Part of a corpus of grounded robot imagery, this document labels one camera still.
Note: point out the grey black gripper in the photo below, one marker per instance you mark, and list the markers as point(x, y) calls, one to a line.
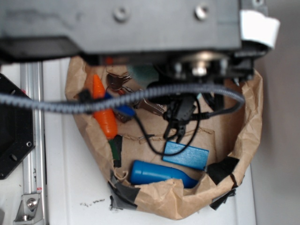
point(176, 33)

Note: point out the teal blue cloth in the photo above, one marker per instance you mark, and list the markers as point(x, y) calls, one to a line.
point(143, 75)

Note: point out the blue rectangular block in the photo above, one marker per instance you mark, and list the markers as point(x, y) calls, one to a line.
point(192, 157)

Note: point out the orange toy carrot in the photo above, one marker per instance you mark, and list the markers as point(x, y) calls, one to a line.
point(105, 118)

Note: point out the blue plastic bottle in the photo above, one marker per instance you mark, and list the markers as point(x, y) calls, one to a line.
point(146, 173)

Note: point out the black octagonal mount plate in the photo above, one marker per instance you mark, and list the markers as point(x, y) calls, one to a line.
point(16, 137)

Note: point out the metal corner bracket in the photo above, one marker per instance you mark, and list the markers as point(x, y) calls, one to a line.
point(30, 211)

